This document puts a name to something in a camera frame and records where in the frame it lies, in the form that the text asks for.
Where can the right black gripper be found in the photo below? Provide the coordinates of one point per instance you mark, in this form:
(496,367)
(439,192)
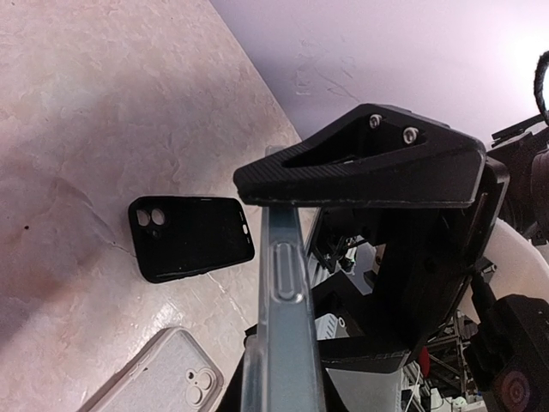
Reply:
(409,169)

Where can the clear magsafe phone case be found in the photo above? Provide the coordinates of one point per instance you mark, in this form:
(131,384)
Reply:
(281,369)

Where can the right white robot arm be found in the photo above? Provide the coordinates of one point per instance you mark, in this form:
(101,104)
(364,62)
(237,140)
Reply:
(520,229)

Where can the black phone case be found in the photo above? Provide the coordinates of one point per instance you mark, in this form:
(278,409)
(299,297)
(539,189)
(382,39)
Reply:
(179,237)

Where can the clear plain phone case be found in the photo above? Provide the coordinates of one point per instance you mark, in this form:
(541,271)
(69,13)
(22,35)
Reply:
(172,372)

